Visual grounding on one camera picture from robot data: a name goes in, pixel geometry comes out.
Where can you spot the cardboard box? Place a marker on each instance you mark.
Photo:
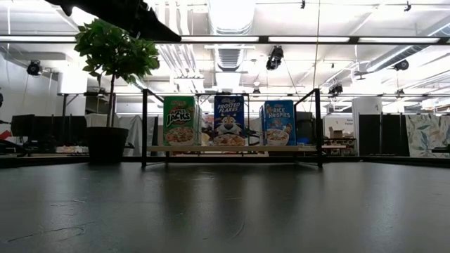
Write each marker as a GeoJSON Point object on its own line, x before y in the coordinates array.
{"type": "Point", "coordinates": [336, 133]}

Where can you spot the green Apple Jacks cereal box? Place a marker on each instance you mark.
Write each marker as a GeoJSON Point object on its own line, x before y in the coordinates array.
{"type": "Point", "coordinates": [179, 121]}

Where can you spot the black plant pot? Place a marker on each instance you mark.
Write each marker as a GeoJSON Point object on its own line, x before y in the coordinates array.
{"type": "Point", "coordinates": [107, 145]}

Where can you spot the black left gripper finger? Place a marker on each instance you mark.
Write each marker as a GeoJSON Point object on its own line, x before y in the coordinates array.
{"type": "Point", "coordinates": [158, 30]}

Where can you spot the black overhead frame bar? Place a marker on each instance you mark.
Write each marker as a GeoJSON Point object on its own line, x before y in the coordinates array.
{"type": "Point", "coordinates": [263, 39]}

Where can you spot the light blue Rice Krispies box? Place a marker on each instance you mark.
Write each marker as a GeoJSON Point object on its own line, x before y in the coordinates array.
{"type": "Point", "coordinates": [279, 123]}

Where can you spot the black partition panels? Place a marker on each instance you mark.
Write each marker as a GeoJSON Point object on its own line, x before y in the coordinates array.
{"type": "Point", "coordinates": [49, 130]}

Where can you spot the dark divider panels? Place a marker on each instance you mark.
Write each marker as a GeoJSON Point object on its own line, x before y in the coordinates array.
{"type": "Point", "coordinates": [383, 135]}

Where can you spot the dark blue Frosted Flakes box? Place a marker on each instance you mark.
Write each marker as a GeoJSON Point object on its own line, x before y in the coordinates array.
{"type": "Point", "coordinates": [229, 119]}

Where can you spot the black ceiling camera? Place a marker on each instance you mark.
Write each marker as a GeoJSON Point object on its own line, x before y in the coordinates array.
{"type": "Point", "coordinates": [335, 89]}
{"type": "Point", "coordinates": [34, 68]}
{"type": "Point", "coordinates": [400, 65]}

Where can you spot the black table mat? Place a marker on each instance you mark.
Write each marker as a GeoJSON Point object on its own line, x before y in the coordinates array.
{"type": "Point", "coordinates": [225, 211]}

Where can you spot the black hanging overhead camera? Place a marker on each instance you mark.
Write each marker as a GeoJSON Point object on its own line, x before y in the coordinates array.
{"type": "Point", "coordinates": [275, 58]}

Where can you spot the green leafy plant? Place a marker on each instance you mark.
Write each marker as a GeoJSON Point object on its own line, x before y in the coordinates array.
{"type": "Point", "coordinates": [116, 49]}

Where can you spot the floral curtain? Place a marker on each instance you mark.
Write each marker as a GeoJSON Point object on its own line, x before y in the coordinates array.
{"type": "Point", "coordinates": [427, 135]}

